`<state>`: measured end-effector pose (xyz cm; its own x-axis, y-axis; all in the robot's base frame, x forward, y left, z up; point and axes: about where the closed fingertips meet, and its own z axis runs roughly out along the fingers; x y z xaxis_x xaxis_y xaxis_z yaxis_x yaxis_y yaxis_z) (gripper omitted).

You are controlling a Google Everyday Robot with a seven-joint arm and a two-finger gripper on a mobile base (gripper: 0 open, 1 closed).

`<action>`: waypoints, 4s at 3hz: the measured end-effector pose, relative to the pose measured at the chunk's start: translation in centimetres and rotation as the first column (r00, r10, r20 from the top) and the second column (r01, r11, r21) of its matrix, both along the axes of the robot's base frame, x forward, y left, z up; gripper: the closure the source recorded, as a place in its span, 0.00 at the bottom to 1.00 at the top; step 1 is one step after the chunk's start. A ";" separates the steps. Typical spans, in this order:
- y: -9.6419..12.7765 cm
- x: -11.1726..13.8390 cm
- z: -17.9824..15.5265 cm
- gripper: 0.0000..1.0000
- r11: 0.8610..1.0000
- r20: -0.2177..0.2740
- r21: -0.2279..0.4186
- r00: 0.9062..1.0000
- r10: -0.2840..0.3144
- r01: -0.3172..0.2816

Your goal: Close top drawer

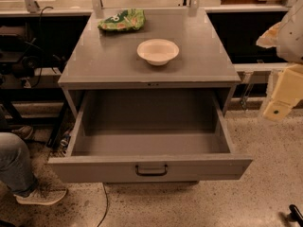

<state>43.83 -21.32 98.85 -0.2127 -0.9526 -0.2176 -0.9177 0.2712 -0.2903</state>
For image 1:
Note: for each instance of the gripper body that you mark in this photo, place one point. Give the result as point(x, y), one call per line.
point(293, 40)

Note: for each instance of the grey top drawer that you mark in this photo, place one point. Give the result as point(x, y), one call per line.
point(140, 136)

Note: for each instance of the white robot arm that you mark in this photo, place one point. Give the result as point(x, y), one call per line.
point(287, 37)

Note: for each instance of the grey metal drawer cabinet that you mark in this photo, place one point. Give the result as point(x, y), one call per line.
point(102, 60)

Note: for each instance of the black caster wheel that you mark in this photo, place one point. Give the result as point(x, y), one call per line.
point(295, 215)

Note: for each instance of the white bowl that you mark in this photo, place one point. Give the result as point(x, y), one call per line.
point(157, 52)

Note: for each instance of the green chip bag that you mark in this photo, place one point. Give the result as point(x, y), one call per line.
point(126, 20)

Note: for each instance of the white sneaker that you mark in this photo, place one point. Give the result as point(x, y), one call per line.
point(42, 197)

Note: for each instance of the black machine on shelf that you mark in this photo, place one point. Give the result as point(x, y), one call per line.
point(22, 58)

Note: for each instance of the person's leg in jeans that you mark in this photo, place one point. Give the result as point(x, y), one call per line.
point(15, 166)

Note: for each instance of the wire basket with cans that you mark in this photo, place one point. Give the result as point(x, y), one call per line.
point(59, 147)

